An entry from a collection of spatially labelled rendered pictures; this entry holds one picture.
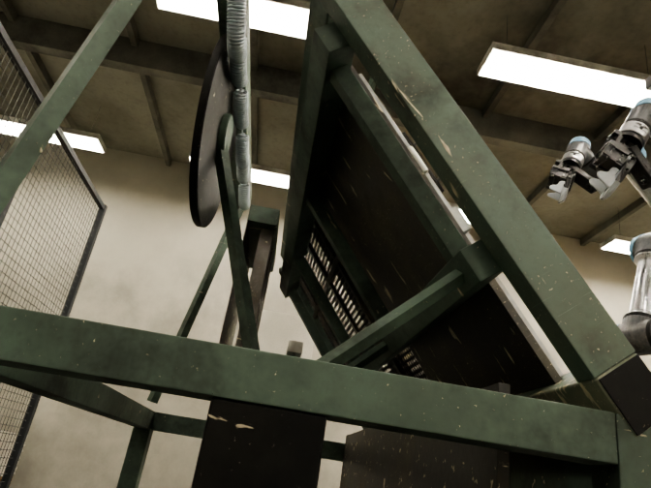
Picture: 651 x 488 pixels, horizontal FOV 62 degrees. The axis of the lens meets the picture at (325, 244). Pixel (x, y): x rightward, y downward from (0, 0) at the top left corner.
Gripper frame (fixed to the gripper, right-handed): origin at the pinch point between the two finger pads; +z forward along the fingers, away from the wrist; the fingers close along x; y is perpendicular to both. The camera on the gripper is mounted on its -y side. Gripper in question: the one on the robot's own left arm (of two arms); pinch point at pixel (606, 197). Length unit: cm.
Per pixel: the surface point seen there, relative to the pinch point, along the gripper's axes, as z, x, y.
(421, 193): 33, 5, 37
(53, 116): 75, 17, 106
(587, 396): 54, 12, -12
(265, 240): 18, -137, 97
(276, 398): 91, 18, 35
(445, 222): 35.7, 5.0, 29.1
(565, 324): 47, 17, -1
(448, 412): 75, 18, 9
